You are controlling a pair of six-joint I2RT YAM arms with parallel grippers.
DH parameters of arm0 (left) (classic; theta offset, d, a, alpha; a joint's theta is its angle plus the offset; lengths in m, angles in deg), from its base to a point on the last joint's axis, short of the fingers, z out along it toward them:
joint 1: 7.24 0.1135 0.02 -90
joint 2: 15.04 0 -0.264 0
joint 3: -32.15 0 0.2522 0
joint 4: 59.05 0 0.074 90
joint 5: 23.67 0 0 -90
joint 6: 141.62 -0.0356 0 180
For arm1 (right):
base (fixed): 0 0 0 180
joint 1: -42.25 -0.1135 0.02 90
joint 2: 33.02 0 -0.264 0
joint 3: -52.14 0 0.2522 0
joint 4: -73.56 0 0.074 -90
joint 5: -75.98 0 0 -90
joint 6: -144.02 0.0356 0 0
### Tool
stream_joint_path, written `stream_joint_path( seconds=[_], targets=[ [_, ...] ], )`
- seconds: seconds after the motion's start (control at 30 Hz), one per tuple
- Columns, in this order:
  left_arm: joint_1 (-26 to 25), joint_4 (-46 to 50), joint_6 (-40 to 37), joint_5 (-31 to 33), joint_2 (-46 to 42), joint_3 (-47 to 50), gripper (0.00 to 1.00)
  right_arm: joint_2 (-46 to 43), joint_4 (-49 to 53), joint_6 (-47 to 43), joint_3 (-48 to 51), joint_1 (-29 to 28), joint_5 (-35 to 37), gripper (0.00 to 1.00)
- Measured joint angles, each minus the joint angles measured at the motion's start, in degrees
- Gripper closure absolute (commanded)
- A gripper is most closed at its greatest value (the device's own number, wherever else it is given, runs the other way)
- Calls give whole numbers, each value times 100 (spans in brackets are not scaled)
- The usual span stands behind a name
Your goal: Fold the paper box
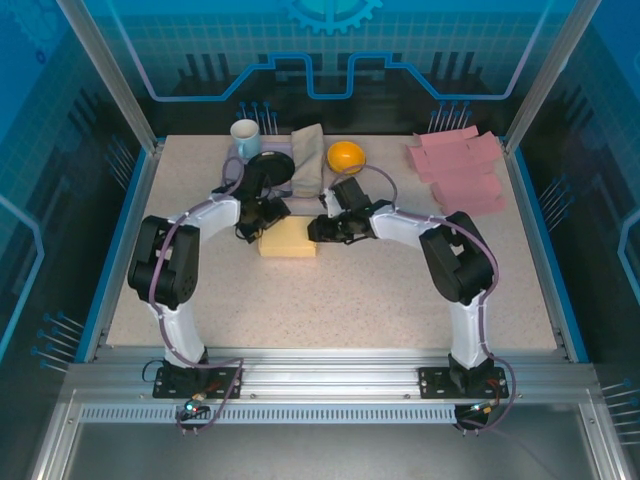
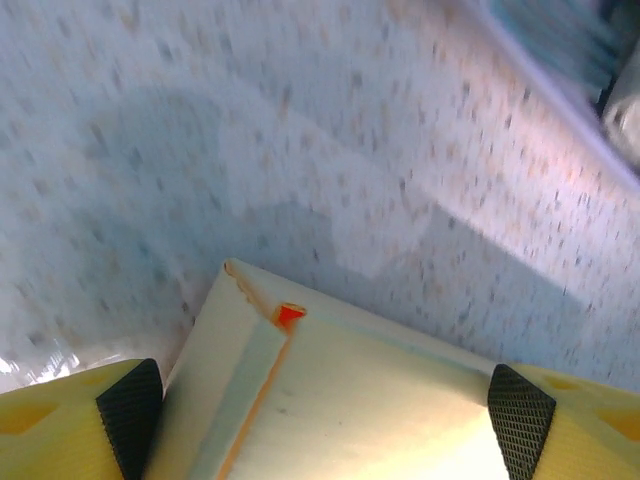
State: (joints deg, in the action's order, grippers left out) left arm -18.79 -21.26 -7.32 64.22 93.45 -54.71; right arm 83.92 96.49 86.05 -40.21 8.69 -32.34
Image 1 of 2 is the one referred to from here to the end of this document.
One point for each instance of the grey folded cloth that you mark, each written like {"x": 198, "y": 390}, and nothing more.
{"x": 307, "y": 155}

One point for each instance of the pink paper box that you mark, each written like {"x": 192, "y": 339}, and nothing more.
{"x": 460, "y": 170}

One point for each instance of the aluminium mounting rail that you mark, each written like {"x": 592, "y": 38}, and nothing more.
{"x": 325, "y": 372}

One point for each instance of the light blue mug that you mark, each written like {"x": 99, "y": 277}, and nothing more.
{"x": 245, "y": 131}

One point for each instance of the aluminium frame post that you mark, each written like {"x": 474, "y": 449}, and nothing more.
{"x": 107, "y": 70}
{"x": 550, "y": 70}

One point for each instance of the yellow bowl with patterned outside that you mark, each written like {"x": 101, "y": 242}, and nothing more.
{"x": 345, "y": 155}

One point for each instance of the small lit connector module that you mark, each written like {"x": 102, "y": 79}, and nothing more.
{"x": 192, "y": 407}
{"x": 480, "y": 407}

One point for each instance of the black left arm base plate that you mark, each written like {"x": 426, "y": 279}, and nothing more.
{"x": 225, "y": 382}

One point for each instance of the lavender plastic tray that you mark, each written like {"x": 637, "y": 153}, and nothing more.
{"x": 280, "y": 147}

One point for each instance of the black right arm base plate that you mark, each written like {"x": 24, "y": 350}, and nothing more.
{"x": 432, "y": 382}

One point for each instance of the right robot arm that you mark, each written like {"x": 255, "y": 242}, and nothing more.
{"x": 400, "y": 225}

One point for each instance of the metal base pan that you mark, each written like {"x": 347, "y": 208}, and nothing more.
{"x": 325, "y": 455}

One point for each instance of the black plate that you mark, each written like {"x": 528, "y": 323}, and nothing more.
{"x": 277, "y": 167}

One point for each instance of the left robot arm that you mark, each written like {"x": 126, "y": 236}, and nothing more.
{"x": 210, "y": 215}

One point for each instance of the yellow paper box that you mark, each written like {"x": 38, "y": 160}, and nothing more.
{"x": 287, "y": 240}

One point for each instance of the aluminium table side rail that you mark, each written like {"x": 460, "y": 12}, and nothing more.
{"x": 526, "y": 210}
{"x": 137, "y": 210}

